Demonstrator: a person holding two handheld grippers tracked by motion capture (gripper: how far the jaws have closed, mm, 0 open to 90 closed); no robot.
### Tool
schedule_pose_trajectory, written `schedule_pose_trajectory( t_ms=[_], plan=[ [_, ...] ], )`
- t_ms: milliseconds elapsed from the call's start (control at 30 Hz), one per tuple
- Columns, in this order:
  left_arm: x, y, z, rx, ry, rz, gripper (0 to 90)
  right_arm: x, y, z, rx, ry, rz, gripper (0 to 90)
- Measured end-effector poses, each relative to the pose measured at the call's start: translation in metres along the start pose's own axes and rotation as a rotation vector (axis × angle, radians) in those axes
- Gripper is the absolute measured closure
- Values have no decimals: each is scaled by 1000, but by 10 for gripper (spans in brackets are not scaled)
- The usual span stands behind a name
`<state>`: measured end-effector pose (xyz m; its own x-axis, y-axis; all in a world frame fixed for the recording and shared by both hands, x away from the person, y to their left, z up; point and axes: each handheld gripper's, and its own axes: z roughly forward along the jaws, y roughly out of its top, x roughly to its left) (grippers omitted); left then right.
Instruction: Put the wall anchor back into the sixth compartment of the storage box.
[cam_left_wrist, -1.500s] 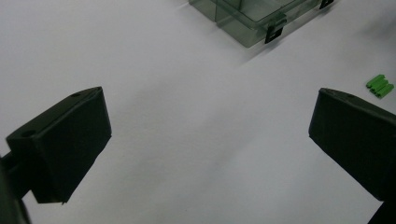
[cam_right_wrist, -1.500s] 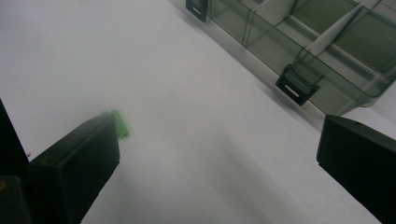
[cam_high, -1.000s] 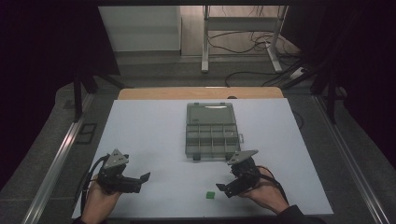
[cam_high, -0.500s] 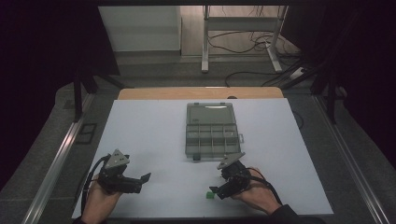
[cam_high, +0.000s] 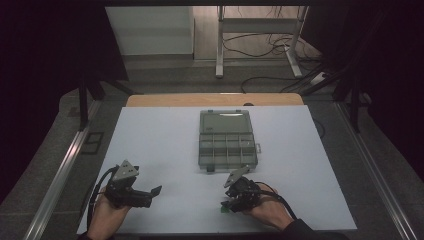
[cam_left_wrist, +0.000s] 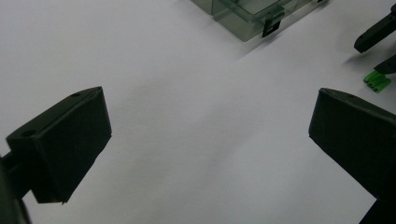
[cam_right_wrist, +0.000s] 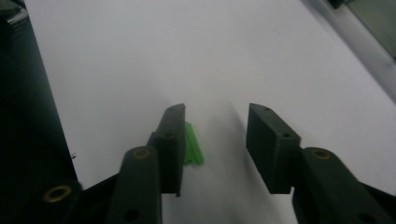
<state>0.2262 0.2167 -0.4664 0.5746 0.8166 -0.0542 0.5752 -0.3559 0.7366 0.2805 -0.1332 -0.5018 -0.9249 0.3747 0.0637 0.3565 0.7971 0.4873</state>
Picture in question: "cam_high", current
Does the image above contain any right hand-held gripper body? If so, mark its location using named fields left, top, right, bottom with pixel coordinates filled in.
left=223, top=165, right=263, bottom=213

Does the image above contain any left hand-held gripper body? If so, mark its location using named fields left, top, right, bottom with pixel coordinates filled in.
left=105, top=159, right=154, bottom=209

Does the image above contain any clear grey compartment storage box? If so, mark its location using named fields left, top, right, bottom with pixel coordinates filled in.
left=198, top=109, right=262, bottom=174

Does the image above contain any person's right hand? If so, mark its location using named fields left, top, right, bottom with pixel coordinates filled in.
left=244, top=189, right=295, bottom=231

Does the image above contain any person's left hand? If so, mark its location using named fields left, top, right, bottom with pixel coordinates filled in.
left=87, top=187, right=132, bottom=240

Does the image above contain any wooden table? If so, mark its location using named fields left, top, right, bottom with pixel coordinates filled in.
left=125, top=92, right=305, bottom=108

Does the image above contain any black metal stand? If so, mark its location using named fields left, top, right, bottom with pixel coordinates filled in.
left=332, top=66, right=372, bottom=134
left=77, top=73, right=144, bottom=132

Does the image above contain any white power strip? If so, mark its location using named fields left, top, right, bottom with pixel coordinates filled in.
left=309, top=71, right=330, bottom=87

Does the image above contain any dark curtain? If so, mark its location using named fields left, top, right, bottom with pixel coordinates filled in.
left=0, top=5, right=128, bottom=204
left=299, top=5, right=424, bottom=184

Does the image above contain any white cabinet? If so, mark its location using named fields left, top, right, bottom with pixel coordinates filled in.
left=105, top=6, right=195, bottom=56

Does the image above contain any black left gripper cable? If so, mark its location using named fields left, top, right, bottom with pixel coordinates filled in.
left=85, top=165, right=120, bottom=232

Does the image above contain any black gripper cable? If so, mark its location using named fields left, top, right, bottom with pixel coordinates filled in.
left=85, top=165, right=120, bottom=232
left=254, top=181, right=298, bottom=221

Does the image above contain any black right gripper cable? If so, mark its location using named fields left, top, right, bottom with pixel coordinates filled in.
left=254, top=181, right=298, bottom=221

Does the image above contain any black floor socket frame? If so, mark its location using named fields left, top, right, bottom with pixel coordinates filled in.
left=81, top=131, right=105, bottom=155

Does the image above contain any aluminium rail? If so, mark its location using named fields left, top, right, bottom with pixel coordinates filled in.
left=22, top=99, right=102, bottom=240
left=334, top=101, right=418, bottom=240

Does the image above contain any black table cable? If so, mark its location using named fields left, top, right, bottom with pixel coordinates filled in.
left=312, top=117, right=326, bottom=140

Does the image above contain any black floor cable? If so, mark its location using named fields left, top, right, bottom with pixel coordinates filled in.
left=240, top=75, right=313, bottom=95
left=222, top=32, right=295, bottom=59

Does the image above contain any white desk frame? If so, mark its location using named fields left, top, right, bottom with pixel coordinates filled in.
left=214, top=5, right=310, bottom=80

